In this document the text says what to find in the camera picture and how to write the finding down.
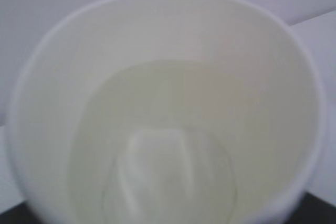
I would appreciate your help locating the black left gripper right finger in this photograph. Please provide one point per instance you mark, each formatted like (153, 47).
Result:
(313, 210)

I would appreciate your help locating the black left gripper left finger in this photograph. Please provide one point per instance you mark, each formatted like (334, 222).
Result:
(19, 214)

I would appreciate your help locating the white paper cup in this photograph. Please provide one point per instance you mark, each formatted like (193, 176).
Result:
(166, 111)

